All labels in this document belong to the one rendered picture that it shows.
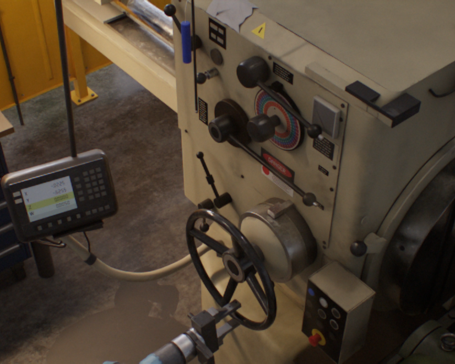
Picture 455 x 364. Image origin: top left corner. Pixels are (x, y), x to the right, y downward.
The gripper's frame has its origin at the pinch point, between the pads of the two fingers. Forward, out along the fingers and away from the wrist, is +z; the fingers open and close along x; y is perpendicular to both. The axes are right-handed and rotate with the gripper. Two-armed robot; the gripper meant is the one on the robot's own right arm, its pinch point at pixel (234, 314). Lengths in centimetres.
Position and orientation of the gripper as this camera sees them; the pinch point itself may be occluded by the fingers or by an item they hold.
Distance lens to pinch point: 216.7
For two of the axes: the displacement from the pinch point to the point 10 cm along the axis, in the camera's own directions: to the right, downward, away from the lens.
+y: -6.3, -4.2, 6.5
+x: 0.9, 7.9, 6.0
